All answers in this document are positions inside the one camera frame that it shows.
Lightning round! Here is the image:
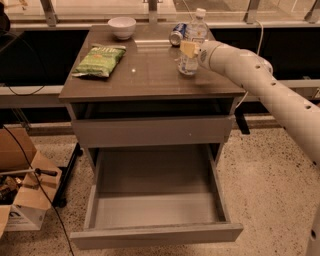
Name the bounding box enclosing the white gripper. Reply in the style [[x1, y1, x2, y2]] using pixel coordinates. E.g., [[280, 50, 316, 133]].
[[180, 40, 225, 71]]

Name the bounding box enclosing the clear plastic water bottle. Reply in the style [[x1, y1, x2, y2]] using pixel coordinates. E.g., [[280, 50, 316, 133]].
[[178, 8, 208, 76]]

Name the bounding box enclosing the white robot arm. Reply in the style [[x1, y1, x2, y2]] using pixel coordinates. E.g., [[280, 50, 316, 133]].
[[180, 41, 320, 168]]

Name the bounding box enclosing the grey drawer cabinet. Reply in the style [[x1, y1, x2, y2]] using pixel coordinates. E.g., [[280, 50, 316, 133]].
[[59, 24, 244, 167]]

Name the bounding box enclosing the closed grey top drawer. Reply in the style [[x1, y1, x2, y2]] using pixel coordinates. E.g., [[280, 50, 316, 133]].
[[72, 116, 234, 148]]

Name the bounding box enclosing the open grey middle drawer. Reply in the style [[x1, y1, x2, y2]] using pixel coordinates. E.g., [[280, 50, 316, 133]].
[[71, 144, 243, 250]]

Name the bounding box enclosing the blue soda can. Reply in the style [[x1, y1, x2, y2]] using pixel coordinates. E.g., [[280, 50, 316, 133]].
[[169, 23, 186, 47]]

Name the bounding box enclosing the white ceramic bowl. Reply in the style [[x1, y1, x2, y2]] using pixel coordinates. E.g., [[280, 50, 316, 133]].
[[108, 17, 136, 40]]

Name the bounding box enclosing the green chip bag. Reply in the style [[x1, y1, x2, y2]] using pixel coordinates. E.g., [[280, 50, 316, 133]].
[[72, 45, 126, 78]]

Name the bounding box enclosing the black stand leg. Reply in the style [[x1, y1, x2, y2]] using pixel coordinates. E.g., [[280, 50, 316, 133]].
[[53, 144, 83, 208]]

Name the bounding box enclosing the brown cardboard box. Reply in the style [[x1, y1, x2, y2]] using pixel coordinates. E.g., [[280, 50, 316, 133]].
[[0, 128, 62, 237]]

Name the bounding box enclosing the white cable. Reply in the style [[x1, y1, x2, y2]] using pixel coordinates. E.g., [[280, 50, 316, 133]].
[[234, 19, 265, 110]]

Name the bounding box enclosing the black handled tool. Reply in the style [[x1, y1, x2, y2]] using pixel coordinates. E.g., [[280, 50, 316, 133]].
[[0, 168, 58, 177]]

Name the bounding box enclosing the black cable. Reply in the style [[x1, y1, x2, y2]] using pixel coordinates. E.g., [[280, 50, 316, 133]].
[[0, 123, 76, 256]]

